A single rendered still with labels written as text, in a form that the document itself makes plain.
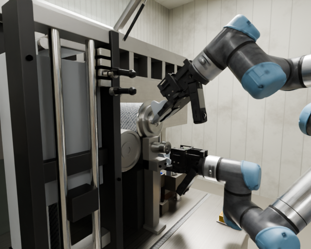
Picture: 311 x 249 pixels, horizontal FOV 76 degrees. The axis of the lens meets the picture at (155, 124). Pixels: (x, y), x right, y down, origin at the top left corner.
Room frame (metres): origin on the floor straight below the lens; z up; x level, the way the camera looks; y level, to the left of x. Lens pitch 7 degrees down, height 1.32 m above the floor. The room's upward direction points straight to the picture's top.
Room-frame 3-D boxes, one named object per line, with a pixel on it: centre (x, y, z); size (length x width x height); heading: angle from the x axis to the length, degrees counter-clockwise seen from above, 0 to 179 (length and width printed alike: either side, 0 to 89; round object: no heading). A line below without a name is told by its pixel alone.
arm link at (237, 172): (0.56, -0.24, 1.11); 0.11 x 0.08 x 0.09; 54
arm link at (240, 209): (0.54, -0.24, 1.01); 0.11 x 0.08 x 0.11; 10
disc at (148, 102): (0.67, 0.02, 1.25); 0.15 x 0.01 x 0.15; 144
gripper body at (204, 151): (0.65, -0.11, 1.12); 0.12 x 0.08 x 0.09; 54
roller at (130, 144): (0.65, 0.18, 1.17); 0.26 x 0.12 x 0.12; 54
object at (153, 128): (0.66, 0.01, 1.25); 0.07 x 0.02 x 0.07; 144
